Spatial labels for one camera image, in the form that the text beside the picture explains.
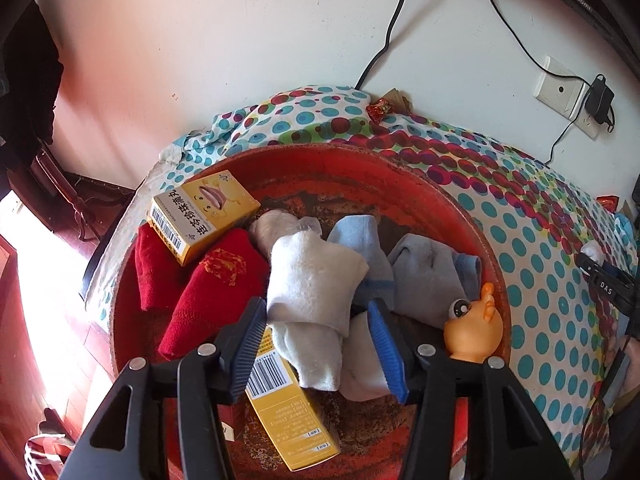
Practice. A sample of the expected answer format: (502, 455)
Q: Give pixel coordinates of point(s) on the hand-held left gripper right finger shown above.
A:
(387, 355)

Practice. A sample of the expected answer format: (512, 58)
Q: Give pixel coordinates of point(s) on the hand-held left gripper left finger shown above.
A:
(247, 350)

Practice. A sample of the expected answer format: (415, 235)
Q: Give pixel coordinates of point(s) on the white sock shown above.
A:
(272, 230)
(362, 370)
(592, 250)
(310, 280)

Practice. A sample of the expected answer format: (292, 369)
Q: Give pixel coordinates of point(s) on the yellow medicine box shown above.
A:
(290, 420)
(210, 210)

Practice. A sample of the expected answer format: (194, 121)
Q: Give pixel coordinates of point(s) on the orange rubber toy animal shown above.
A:
(475, 335)

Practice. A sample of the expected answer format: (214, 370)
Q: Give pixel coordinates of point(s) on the light blue sock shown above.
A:
(357, 245)

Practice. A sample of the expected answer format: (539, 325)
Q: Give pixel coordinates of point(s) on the red round tray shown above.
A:
(350, 185)

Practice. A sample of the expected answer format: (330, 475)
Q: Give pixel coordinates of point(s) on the blue white dotted cloth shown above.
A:
(625, 225)

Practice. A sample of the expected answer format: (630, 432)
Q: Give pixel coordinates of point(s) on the red foil packet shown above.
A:
(608, 202)

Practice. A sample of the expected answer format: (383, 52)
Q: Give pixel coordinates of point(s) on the polka dot tablecloth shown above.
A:
(525, 220)

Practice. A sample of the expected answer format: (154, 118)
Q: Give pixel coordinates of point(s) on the black power adapter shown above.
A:
(600, 100)

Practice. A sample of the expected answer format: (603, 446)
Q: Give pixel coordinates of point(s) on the red white patterned cloth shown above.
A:
(45, 455)

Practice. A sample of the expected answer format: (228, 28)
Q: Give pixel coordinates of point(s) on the dark wooden furniture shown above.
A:
(75, 185)

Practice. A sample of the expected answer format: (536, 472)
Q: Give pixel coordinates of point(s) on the red candy wrapper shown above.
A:
(380, 111)

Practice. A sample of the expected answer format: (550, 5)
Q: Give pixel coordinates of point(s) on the brown paper wrapper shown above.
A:
(397, 100)

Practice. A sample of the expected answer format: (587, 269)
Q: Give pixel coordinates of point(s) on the dark hanging clothes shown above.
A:
(30, 85)

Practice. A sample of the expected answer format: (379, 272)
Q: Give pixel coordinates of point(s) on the white wall power socket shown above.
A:
(587, 125)

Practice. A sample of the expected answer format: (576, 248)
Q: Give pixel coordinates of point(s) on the white round wall outlet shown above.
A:
(557, 87)

